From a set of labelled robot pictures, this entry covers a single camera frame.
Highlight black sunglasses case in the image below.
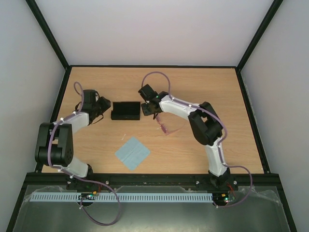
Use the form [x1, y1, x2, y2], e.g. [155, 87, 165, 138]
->
[111, 101, 141, 120]

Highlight pink sunglasses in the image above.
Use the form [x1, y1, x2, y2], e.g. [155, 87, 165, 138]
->
[155, 116, 184, 135]

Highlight light blue cleaning cloth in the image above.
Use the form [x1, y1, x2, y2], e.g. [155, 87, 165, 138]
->
[115, 137, 151, 171]

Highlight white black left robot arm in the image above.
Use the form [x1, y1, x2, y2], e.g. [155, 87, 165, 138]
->
[34, 89, 111, 183]

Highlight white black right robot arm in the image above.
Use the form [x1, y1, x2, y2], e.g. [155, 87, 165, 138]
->
[139, 89, 230, 189]

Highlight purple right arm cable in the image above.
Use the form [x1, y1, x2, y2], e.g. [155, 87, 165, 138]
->
[141, 71, 253, 209]

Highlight light blue slotted cable duct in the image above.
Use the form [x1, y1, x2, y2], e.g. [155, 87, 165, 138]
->
[30, 192, 213, 203]

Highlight black aluminium frame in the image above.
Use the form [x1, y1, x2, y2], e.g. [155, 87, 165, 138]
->
[7, 0, 296, 232]

